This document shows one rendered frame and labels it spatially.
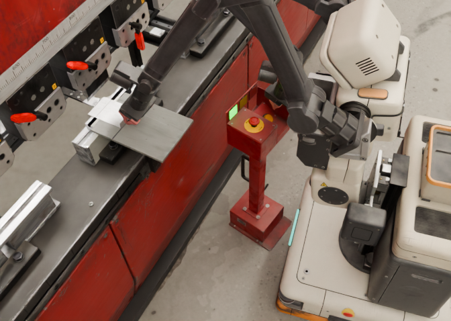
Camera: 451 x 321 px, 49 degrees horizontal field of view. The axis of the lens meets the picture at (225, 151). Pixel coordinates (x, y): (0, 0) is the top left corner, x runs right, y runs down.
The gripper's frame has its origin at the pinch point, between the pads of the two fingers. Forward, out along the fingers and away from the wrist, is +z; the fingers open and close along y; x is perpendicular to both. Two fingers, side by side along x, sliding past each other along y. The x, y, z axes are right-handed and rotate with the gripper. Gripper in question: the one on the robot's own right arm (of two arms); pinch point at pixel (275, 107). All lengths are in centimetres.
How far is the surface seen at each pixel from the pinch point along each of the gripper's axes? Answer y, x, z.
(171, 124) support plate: 17.5, 39.7, -16.8
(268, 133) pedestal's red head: -4.4, 10.5, 1.0
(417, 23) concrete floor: -19, -180, 81
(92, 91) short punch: 40, 50, -23
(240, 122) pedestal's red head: 6.5, 11.9, 3.7
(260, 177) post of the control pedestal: -8.6, 7.4, 37.6
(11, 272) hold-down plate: 23, 100, -7
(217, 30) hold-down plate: 37.6, -12.9, -1.1
